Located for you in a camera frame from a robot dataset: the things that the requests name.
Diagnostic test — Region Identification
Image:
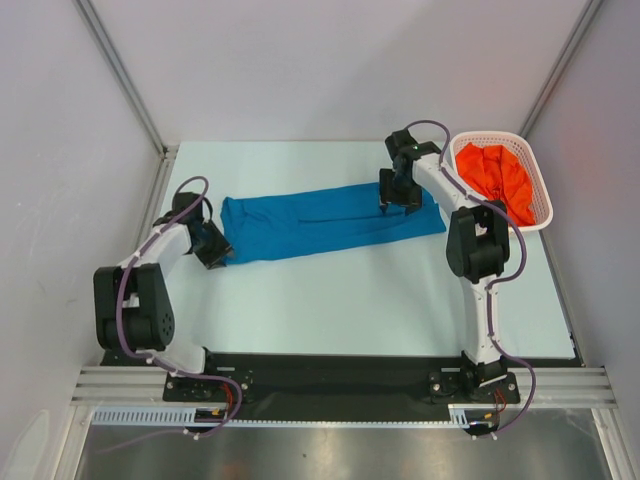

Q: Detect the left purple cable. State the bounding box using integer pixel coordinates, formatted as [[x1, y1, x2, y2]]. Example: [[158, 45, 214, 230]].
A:
[[94, 175, 244, 454]]

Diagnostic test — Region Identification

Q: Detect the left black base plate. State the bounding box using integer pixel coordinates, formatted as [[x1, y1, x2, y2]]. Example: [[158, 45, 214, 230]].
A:
[[162, 362, 253, 403]]

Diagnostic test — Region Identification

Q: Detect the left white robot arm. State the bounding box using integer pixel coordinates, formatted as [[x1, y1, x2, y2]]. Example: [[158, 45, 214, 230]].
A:
[[93, 192, 232, 400]]

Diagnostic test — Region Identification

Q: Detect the left aluminium corner post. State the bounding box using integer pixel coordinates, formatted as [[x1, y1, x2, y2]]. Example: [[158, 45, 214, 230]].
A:
[[72, 0, 167, 158]]

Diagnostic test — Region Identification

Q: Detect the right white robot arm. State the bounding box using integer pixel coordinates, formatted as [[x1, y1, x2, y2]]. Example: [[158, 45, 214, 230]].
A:
[[379, 128, 510, 401]]

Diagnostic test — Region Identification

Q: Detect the aluminium front rail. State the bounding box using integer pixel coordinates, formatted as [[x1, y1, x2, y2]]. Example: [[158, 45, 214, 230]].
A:
[[71, 366, 617, 409]]

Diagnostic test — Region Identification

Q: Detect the aluminium corner post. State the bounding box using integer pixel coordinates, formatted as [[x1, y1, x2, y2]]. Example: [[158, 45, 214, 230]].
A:
[[519, 0, 608, 138], [72, 0, 167, 158]]

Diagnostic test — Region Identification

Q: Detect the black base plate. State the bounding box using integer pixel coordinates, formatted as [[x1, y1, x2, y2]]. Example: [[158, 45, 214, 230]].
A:
[[428, 370, 521, 405], [162, 362, 253, 403]]

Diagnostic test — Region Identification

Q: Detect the blue t shirt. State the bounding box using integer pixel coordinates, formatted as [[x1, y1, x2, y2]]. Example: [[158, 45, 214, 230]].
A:
[[221, 183, 446, 264]]

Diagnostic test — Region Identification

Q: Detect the orange t shirt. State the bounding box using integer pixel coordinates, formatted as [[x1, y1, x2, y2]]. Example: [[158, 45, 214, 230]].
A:
[[455, 143, 535, 227]]

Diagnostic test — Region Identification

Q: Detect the white plastic basket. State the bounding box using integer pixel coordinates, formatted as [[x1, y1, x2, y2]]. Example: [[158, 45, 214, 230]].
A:
[[449, 131, 553, 232]]

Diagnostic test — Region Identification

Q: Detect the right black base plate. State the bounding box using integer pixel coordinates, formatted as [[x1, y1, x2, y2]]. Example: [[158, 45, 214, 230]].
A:
[[428, 370, 521, 405]]

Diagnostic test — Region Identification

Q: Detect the right aluminium corner post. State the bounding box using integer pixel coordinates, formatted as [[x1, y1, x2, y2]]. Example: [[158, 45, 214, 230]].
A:
[[519, 0, 608, 138]]

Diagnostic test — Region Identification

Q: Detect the white slotted cable duct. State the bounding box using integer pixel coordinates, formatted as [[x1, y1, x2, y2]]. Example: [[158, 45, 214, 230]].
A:
[[91, 406, 492, 429]]

